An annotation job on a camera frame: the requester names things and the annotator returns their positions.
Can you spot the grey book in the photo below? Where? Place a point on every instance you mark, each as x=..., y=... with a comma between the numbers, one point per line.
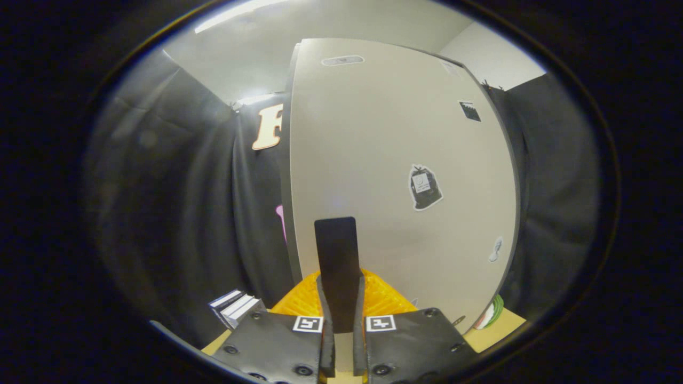
x=243, y=312

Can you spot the green red white round item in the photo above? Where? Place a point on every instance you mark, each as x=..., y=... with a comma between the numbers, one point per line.
x=493, y=312

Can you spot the beige shoe cabinet door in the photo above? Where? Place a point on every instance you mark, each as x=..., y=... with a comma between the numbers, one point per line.
x=384, y=133

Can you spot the blue book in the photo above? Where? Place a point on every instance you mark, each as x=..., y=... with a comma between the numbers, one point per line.
x=227, y=301

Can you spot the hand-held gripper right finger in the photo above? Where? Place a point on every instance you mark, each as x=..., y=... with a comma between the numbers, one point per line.
x=360, y=346

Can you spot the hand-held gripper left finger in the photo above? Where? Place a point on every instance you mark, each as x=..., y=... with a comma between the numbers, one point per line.
x=326, y=346

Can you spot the grey shoe cabinet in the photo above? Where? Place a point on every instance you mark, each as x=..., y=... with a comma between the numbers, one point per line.
x=285, y=160

